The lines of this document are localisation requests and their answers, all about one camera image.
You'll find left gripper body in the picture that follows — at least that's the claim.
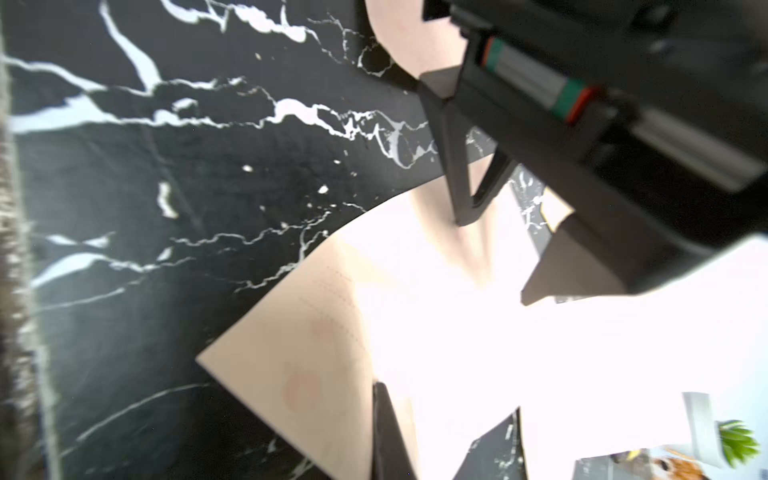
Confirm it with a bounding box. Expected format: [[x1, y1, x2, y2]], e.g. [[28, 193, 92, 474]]
[[422, 1, 767, 294]]

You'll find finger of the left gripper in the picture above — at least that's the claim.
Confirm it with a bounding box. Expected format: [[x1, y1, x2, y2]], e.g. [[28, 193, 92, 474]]
[[417, 66, 517, 226], [521, 213, 628, 306]]

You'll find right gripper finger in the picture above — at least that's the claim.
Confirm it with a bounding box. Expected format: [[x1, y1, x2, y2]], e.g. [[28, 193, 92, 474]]
[[371, 382, 416, 480]]

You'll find small plant white pot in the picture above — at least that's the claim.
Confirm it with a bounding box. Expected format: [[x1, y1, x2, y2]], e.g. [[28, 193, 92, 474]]
[[680, 392, 762, 469]]

